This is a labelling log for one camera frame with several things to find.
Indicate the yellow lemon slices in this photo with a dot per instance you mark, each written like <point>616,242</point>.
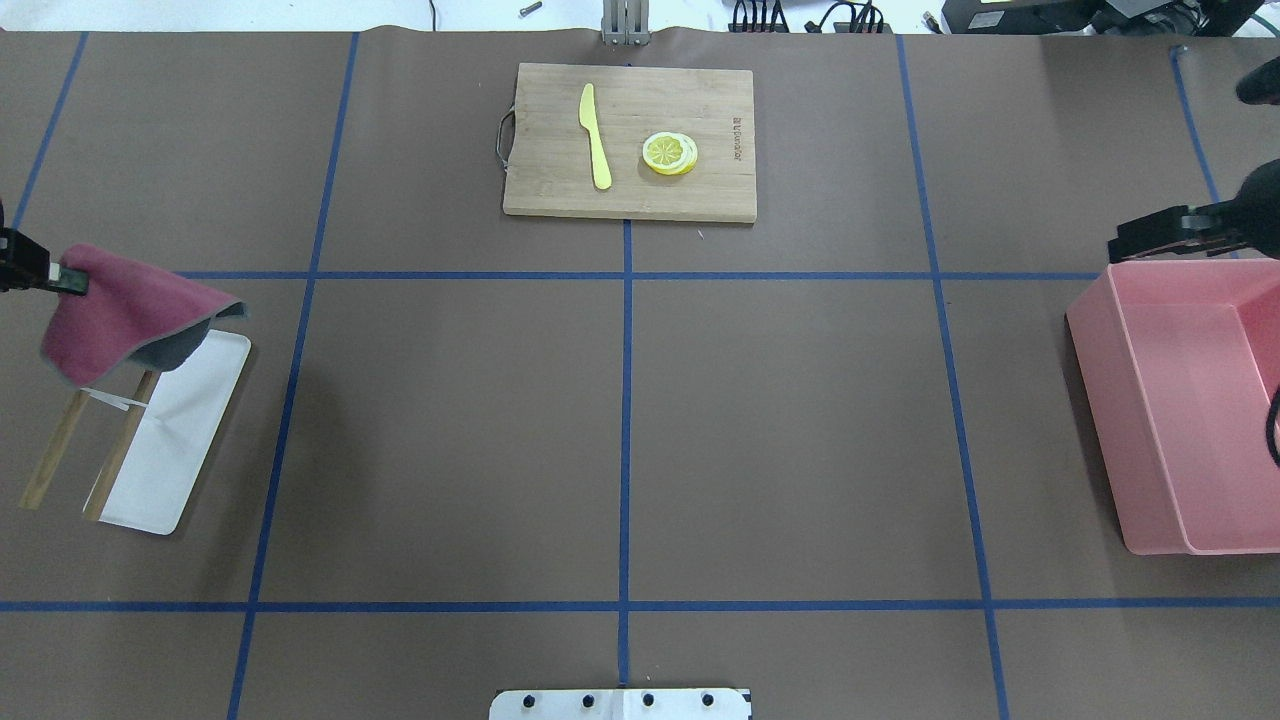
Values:
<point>669,153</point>

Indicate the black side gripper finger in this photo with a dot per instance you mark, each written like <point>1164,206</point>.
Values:
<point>26,265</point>

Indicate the black robot arm edge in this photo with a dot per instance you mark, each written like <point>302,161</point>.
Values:
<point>1249,220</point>

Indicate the white rectangular tray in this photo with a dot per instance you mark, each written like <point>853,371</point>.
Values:
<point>147,481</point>

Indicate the red and grey cloth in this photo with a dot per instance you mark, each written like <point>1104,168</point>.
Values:
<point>131,312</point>

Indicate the bamboo cutting board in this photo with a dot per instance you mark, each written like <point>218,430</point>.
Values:
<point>548,170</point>

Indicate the aluminium frame post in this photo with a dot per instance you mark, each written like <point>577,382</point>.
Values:
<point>625,23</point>

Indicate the white metal base plate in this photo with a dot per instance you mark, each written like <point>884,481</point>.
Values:
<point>623,703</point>

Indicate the pink plastic bin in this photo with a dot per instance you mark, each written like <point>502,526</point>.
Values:
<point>1179,362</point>

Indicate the black monitor base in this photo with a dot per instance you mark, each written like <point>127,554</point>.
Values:
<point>1120,18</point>

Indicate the yellow plastic knife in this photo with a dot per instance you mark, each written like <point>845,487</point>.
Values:
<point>601,175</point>

